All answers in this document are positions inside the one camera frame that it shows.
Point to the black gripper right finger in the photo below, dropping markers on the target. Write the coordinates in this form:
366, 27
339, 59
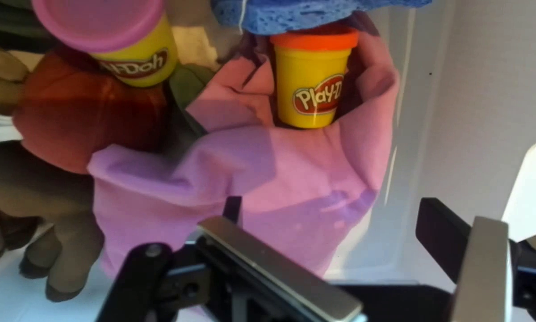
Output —
483, 292

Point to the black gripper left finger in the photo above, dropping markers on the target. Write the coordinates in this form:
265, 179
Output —
301, 290

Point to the pink cloth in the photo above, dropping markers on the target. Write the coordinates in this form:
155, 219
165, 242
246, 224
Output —
303, 190

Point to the brown plush toy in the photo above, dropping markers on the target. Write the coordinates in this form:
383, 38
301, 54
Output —
44, 210

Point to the white plastic basket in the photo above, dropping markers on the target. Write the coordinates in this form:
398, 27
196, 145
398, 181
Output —
466, 131

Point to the orange lid playdoh can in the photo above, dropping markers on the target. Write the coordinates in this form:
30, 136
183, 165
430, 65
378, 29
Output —
310, 72

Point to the red orange cloth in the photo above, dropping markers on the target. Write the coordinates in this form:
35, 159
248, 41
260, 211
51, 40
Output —
71, 108

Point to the pink lid playdoh can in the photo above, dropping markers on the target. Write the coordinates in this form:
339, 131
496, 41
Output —
130, 38

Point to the blue sponge cloth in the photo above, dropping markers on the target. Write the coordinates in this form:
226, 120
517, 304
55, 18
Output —
276, 16

